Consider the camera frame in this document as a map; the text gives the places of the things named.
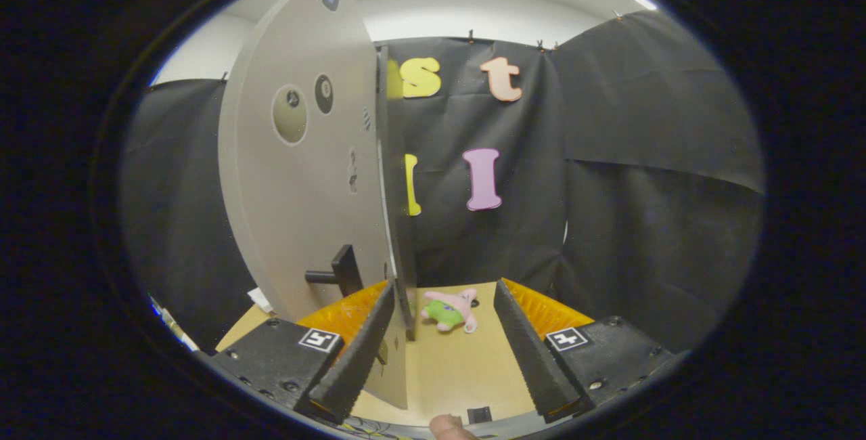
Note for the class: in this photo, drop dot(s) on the black backdrop cloth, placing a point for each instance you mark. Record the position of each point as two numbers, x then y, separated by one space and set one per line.
643 156

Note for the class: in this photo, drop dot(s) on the white and black book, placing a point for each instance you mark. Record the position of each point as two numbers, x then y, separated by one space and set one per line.
260 300

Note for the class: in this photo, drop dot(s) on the small ceiling light panel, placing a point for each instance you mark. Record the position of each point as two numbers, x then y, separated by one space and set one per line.
643 1

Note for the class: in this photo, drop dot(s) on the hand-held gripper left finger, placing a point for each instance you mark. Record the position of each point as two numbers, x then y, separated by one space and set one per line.
355 365

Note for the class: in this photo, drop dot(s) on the grey shoe cabinet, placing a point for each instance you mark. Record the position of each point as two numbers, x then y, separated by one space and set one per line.
399 237

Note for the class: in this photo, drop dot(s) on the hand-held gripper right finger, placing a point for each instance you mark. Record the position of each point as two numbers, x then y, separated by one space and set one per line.
531 352

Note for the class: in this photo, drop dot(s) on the green and pink plush toy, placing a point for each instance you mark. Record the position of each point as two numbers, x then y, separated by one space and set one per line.
448 311

